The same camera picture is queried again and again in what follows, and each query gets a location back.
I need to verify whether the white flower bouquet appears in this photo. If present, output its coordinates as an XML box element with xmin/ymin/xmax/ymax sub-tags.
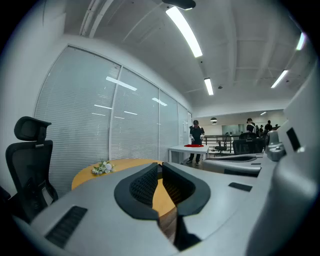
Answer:
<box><xmin>91</xmin><ymin>159</ymin><xmax>116</xmax><ymax>176</ymax></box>

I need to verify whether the black headrest office chair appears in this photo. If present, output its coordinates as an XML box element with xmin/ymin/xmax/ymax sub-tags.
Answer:
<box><xmin>4</xmin><ymin>116</ymin><xmax>60</xmax><ymax>224</ymax></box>

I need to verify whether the white ceiling conduit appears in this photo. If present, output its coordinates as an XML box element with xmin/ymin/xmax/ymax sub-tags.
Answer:
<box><xmin>79</xmin><ymin>0</ymin><xmax>102</xmax><ymax>39</ymax></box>

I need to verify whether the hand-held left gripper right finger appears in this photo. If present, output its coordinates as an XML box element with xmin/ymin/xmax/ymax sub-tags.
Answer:
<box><xmin>162</xmin><ymin>161</ymin><xmax>261</xmax><ymax>252</ymax></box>

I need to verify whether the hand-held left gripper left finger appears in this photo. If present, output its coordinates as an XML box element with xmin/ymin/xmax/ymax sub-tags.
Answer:
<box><xmin>31</xmin><ymin>162</ymin><xmax>179</xmax><ymax>256</ymax></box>

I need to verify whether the black mesh office chair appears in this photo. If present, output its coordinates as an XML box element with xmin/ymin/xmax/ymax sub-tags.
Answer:
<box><xmin>232</xmin><ymin>131</ymin><xmax>266</xmax><ymax>156</ymax></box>

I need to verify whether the black metal railing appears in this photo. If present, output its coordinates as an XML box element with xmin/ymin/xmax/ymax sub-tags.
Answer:
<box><xmin>203</xmin><ymin>134</ymin><xmax>241</xmax><ymax>153</ymax></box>

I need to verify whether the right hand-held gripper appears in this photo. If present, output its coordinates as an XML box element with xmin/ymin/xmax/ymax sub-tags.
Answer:
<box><xmin>201</xmin><ymin>61</ymin><xmax>320</xmax><ymax>256</ymax></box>

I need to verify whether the glass partition with blinds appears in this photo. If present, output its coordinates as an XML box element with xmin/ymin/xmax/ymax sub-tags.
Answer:
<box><xmin>34</xmin><ymin>44</ymin><xmax>194</xmax><ymax>198</ymax></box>

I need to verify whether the white rectangular table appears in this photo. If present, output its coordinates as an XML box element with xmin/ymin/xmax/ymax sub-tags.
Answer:
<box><xmin>167</xmin><ymin>144</ymin><xmax>210</xmax><ymax>164</ymax></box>

